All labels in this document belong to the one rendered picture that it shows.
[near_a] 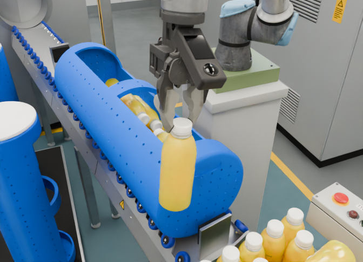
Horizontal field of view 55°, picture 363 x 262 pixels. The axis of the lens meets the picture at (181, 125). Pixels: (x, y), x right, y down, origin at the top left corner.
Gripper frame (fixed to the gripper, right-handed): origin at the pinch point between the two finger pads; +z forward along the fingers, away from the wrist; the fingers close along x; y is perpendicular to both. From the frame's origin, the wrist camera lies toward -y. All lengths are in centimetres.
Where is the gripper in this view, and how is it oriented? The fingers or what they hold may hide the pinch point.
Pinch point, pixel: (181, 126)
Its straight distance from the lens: 64.9
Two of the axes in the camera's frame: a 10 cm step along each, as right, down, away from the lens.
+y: -4.9, -4.4, 7.5
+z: -0.7, 8.8, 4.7
